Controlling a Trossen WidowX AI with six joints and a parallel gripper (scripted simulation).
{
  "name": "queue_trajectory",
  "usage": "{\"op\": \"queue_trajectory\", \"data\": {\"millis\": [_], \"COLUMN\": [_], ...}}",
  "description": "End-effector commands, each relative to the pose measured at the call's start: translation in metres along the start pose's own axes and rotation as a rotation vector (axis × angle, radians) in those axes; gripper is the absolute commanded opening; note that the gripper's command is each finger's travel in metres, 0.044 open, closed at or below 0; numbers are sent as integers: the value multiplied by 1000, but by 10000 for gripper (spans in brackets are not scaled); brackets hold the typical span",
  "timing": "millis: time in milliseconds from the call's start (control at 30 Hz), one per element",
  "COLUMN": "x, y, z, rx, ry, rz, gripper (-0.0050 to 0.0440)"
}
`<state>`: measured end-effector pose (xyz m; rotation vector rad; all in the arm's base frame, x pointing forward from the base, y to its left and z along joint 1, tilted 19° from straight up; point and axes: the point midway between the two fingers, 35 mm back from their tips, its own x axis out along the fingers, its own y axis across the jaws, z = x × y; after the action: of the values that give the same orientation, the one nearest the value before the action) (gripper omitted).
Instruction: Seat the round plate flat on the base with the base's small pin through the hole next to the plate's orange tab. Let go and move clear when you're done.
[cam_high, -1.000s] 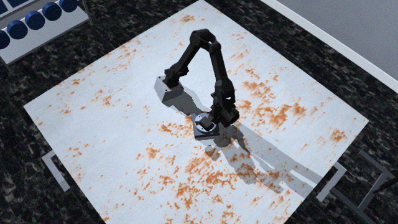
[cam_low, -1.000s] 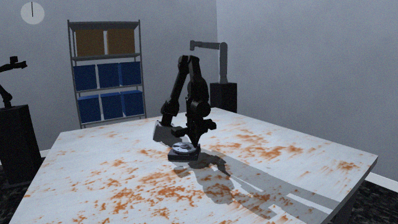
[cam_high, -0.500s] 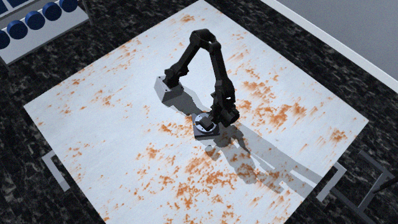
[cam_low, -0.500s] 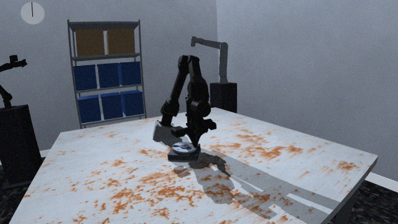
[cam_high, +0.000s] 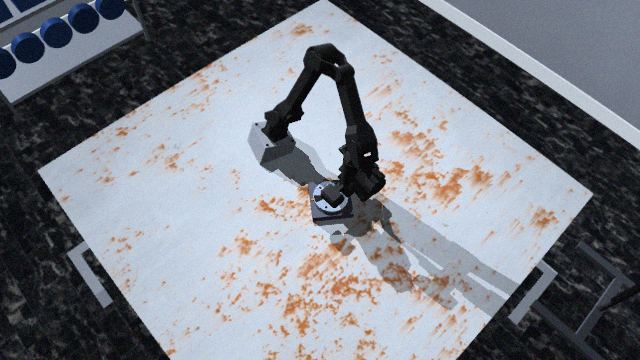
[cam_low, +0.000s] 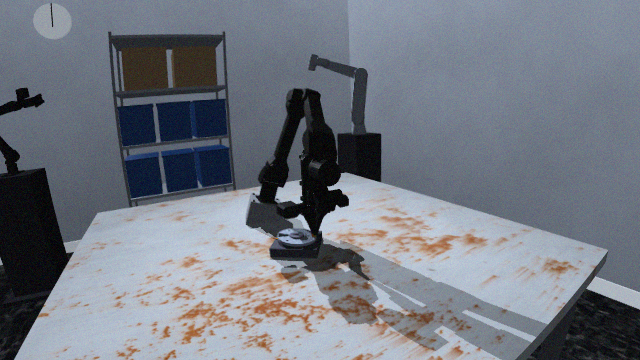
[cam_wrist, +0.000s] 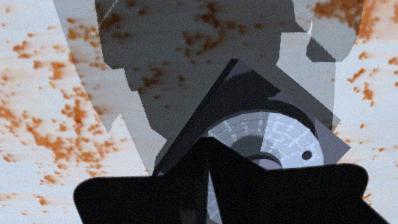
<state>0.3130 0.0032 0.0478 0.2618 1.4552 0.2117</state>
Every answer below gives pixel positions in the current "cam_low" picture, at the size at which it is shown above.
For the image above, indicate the light blue round flange plate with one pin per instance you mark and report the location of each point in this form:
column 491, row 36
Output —
column 284, row 238

